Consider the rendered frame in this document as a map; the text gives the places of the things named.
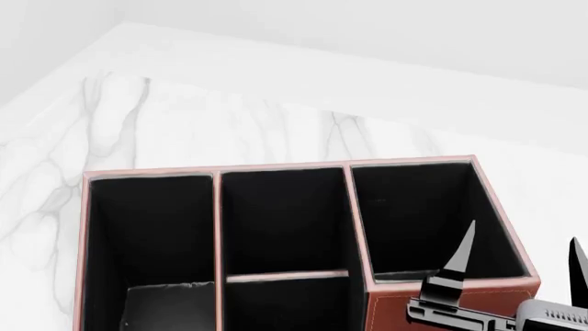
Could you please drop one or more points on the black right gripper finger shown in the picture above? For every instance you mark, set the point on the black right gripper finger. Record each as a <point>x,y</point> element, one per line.
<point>454,267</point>
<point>578,265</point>

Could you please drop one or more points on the brown leather compartment caddy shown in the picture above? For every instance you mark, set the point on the brown leather compartment caddy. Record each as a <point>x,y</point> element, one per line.
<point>285,220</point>

